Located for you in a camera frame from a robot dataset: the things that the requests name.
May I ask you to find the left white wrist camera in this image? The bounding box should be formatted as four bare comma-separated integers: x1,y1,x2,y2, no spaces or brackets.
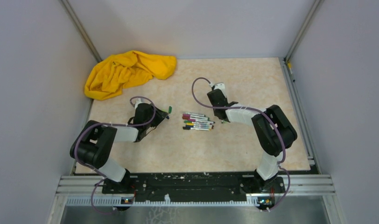
134,98,146,108

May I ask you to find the purple cable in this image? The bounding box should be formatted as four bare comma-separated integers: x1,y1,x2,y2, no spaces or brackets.
191,77,291,212
73,96,157,215

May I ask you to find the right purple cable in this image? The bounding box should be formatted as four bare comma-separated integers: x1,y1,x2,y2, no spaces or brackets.
191,77,291,212

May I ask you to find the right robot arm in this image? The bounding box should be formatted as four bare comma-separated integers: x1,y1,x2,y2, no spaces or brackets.
207,86,298,192

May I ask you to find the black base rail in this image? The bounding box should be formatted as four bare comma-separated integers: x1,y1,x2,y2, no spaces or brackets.
102,171,286,203

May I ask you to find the aluminium frame rail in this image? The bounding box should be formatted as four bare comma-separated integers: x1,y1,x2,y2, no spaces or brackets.
56,173,336,207

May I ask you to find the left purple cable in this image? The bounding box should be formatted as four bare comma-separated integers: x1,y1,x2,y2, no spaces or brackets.
73,96,157,215

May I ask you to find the yellow cloth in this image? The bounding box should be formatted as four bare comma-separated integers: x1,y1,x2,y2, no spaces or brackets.
84,50,177,101

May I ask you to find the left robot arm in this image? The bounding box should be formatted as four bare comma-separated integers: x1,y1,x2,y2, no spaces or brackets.
70,103,168,193

